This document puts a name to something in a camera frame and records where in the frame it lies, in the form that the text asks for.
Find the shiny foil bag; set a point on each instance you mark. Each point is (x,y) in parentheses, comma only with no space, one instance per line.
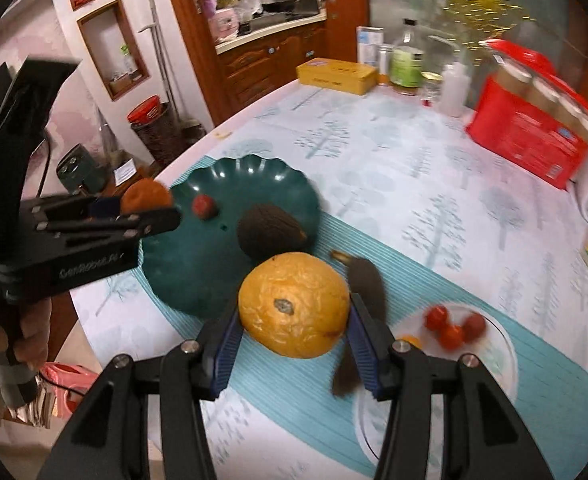
(34,410)

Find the large wrinkled orange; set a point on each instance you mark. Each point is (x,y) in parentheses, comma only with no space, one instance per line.
(294,305)

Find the yellow rectangular box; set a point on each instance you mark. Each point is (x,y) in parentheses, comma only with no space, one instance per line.
(336,76)

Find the pink rice cooker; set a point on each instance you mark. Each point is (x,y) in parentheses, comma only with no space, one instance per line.
(224,25)

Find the small glass jar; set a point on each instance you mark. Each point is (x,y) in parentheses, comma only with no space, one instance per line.
(432,87)

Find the small bumpy red fruit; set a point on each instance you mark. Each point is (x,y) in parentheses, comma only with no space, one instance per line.
(204,206)

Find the tree print tablecloth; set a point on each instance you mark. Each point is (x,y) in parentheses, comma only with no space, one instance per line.
(413,160)

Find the small metal can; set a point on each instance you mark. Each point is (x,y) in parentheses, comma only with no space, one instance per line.
(384,62)

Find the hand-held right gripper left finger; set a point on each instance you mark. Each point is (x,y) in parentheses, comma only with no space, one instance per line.
(226,352)

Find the glass bottle with green label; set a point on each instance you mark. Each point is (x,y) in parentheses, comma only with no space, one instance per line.
(406,62)

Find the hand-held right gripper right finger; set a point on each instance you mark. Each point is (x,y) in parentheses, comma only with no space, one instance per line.
(364,355)

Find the teal striped placemat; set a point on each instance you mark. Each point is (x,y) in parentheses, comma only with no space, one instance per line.
(299,395)

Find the white round plate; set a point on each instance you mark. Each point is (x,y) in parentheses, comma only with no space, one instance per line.
(496,360)

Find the dark brown avocado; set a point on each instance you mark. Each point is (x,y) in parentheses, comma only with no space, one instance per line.
(269,232)

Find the dark green scalloped plate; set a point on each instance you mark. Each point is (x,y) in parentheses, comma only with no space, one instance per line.
(189,270)

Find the white label card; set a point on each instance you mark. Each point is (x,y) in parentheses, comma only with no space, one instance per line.
(125,172)

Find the grey mop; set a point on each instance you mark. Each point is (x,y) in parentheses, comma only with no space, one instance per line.
(166,70)

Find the blackened overripe banana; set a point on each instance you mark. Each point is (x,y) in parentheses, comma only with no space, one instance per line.
(368,280)

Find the blue and white carton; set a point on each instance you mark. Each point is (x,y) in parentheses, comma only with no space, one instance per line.
(368,42)

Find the person's left hand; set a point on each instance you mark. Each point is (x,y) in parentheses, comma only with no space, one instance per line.
(34,335)

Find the wooden kitchen cabinet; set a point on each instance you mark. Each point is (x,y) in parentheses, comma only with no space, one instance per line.
(269,60)

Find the small yellow fruit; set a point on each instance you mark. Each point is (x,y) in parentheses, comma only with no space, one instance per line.
(412,341)

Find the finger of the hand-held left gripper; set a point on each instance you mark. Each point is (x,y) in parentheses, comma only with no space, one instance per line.
(105,206)
(149,222)

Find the white squeeze bottle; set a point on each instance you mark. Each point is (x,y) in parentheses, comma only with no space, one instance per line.
(456,90)

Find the dark wicker wastebasket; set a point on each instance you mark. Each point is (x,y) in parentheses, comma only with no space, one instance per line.
(159,137)

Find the small tangerine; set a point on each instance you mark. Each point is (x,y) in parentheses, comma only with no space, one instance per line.
(146,194)

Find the spray bottle with green top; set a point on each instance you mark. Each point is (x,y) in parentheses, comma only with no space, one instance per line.
(128,60)

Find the red round tin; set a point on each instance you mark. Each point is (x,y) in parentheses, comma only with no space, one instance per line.
(144,110)

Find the red pack of paper cups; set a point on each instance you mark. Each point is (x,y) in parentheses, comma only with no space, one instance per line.
(523,135)

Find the pink plastic stool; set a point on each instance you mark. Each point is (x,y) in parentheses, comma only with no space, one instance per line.
(69,385)

